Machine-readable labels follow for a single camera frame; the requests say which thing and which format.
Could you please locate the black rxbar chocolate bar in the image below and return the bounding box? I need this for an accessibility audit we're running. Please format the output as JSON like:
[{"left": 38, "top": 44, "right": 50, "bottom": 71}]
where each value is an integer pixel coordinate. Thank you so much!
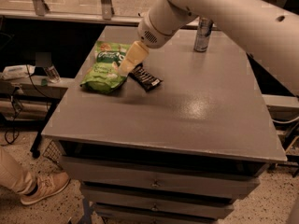
[{"left": 129, "top": 63, "right": 162, "bottom": 91}]

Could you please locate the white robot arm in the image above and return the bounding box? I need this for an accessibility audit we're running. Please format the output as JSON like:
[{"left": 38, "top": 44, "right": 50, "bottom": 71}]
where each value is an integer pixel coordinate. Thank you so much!
[{"left": 137, "top": 0, "right": 299, "bottom": 95}]

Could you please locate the green rice chip bag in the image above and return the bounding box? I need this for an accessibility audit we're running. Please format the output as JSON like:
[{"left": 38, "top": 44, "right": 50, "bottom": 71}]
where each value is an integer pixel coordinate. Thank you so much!
[{"left": 80, "top": 41, "right": 130, "bottom": 94}]

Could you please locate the silver drink can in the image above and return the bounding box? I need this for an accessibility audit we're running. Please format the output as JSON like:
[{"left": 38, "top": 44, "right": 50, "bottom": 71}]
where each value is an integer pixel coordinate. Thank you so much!
[{"left": 193, "top": 17, "right": 213, "bottom": 52}]

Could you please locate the clear plastic water bottle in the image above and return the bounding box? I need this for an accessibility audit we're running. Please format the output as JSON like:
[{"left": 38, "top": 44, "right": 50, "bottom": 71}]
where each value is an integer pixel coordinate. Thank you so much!
[{"left": 44, "top": 65, "right": 61, "bottom": 83}]

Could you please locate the grey drawer cabinet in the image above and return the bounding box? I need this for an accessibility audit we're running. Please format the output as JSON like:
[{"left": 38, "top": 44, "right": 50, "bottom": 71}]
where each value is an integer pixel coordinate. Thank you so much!
[{"left": 58, "top": 140, "right": 269, "bottom": 224}]

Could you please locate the grey side bench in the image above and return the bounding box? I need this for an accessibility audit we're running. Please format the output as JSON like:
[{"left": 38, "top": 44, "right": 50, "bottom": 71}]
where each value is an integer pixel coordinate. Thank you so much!
[{"left": 0, "top": 76, "right": 74, "bottom": 159}]

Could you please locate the white tissue pack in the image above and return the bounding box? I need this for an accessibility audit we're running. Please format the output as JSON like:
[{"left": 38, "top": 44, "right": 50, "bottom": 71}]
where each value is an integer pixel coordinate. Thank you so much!
[{"left": 1, "top": 64, "right": 36, "bottom": 80}]

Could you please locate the tan sneaker shoe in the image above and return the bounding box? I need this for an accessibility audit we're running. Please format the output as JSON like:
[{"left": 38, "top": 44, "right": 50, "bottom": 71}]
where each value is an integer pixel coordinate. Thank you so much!
[{"left": 21, "top": 172, "right": 70, "bottom": 205}]

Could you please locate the beige trouser leg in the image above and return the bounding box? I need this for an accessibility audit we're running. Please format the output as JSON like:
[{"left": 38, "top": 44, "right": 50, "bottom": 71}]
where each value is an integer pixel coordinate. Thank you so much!
[{"left": 0, "top": 147, "right": 36, "bottom": 194}]

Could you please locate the black cable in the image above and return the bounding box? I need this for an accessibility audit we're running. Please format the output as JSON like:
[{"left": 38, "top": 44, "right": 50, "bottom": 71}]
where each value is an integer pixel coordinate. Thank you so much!
[{"left": 3, "top": 64, "right": 48, "bottom": 146}]

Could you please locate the wire mesh basket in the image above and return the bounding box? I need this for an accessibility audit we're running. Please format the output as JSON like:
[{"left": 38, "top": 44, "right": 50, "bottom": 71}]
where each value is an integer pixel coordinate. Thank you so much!
[{"left": 43, "top": 141, "right": 62, "bottom": 166}]

